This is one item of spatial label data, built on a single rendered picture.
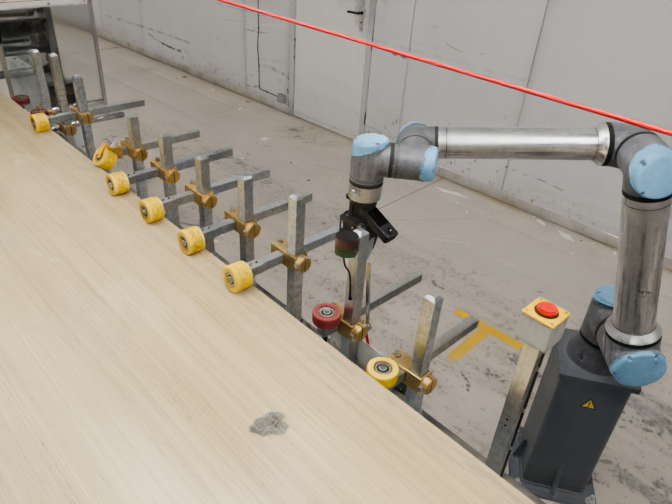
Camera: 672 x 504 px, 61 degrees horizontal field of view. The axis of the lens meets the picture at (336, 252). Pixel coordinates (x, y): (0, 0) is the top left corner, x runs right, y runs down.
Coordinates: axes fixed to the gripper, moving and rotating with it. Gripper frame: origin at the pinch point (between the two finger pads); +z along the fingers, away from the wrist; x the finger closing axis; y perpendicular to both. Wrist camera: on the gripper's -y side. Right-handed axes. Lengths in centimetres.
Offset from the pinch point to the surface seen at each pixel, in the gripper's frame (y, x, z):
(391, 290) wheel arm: -1.8, -12.6, 14.7
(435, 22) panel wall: 174, -253, -11
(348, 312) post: -4.8, 9.6, 10.1
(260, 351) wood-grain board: -1.3, 37.5, 10.6
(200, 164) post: 69, 9, -8
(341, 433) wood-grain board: -33, 40, 11
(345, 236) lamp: -4.6, 13.3, -16.0
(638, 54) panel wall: 32, -260, -19
